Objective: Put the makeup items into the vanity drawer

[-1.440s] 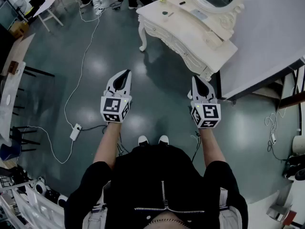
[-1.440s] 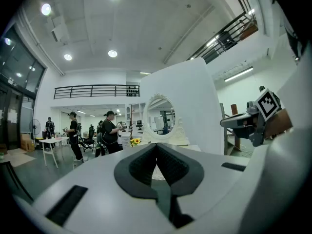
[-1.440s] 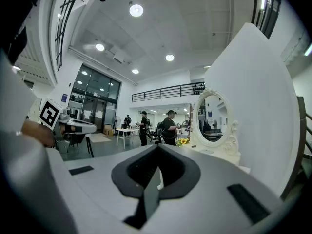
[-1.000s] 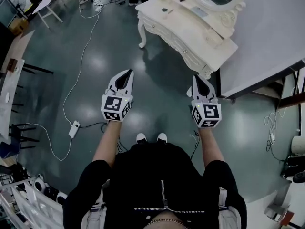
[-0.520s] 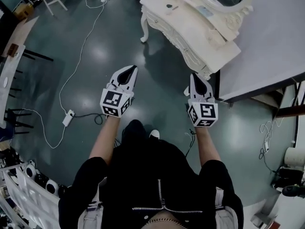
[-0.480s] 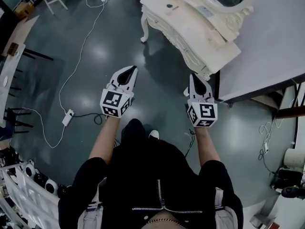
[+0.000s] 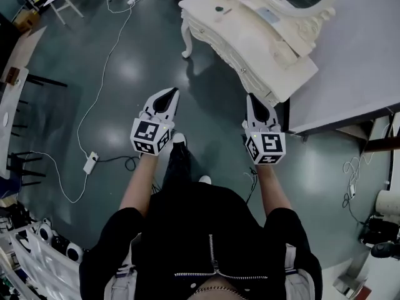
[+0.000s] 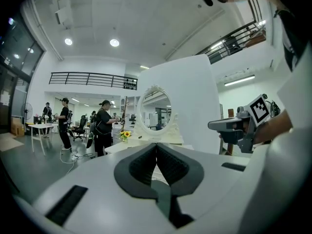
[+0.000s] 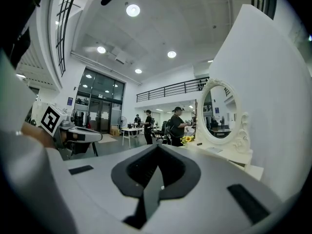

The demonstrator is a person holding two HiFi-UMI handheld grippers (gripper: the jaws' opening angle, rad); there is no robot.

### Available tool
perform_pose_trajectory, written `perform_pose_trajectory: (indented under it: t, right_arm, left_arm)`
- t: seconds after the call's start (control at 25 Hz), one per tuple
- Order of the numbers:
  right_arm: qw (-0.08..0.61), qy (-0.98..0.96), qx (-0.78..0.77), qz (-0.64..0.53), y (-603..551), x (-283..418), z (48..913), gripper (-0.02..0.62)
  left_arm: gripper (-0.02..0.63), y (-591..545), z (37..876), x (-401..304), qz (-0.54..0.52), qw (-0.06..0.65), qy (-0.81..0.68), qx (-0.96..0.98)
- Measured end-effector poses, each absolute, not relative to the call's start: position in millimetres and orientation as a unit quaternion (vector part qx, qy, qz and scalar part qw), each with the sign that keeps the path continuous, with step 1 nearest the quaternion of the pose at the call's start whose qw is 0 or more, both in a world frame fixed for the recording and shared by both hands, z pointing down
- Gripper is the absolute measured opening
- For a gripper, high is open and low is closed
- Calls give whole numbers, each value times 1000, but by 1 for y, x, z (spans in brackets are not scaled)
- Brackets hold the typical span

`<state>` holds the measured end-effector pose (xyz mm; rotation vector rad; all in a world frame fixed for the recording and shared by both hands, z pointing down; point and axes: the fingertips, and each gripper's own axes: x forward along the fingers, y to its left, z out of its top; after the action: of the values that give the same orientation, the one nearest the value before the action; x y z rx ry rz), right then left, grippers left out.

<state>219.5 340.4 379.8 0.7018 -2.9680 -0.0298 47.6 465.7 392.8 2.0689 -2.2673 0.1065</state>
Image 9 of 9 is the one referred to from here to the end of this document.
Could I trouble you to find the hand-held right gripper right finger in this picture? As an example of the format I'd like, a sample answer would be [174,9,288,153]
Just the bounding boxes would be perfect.
[145,144,291,234]

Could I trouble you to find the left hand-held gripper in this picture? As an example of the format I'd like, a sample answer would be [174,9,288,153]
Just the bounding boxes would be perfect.
[39,103,103,156]

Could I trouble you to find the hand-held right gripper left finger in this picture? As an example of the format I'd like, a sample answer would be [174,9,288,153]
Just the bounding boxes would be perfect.
[63,144,159,234]

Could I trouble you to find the white vanity drawer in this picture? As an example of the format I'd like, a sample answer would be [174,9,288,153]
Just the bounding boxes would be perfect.
[228,155,252,173]

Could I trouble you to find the person's left forearm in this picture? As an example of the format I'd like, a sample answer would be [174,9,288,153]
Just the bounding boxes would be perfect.
[0,50,58,150]

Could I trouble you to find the white ornate oval vanity mirror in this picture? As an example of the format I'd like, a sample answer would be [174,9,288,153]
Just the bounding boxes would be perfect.
[187,78,254,173]

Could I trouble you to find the glass entrance door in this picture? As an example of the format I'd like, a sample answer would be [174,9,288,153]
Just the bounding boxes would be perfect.
[74,67,126,135]

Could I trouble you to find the black standing fan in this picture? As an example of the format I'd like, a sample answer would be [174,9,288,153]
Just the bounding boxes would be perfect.
[117,116,128,132]

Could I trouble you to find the white table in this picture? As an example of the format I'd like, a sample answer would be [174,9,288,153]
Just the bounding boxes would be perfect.
[120,127,145,149]

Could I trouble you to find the yellow sunflower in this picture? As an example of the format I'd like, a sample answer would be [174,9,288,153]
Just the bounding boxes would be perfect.
[179,135,195,145]

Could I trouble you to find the black office chair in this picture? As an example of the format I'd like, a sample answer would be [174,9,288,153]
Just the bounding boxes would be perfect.
[155,120,169,141]

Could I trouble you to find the ceiling air conditioner unit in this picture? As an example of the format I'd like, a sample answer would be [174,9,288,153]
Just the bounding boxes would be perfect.
[114,49,128,65]

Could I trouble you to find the black balcony railing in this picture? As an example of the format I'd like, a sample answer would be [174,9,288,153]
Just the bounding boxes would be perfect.
[136,76,210,103]

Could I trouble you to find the black grid window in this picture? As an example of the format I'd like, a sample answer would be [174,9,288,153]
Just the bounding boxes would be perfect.
[55,0,77,77]

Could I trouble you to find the white backdrop board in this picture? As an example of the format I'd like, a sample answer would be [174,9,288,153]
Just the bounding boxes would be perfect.
[208,3,312,202]

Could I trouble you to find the person's dark upper clothing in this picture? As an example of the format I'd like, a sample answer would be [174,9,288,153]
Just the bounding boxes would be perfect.
[0,0,42,69]

